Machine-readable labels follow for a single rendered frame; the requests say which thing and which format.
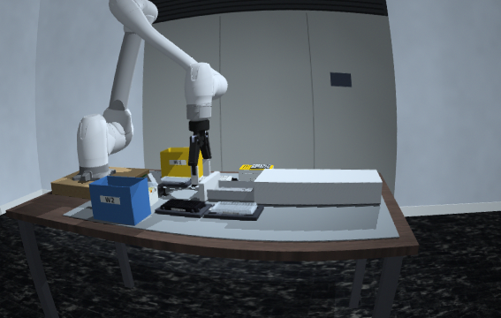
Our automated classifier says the light grey bench mat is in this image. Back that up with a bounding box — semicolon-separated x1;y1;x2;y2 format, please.
63;185;399;242

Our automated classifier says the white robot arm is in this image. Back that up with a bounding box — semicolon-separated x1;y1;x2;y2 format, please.
72;0;227;181

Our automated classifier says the yellow bin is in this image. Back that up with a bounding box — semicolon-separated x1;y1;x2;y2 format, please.
160;148;203;178

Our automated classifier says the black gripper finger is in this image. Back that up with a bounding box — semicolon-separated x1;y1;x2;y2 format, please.
188;135;204;185
201;132;211;177

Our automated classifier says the blue open-top bin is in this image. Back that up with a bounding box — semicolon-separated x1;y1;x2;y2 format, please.
89;176;151;226

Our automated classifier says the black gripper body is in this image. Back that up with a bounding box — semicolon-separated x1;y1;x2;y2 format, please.
189;120;209;145

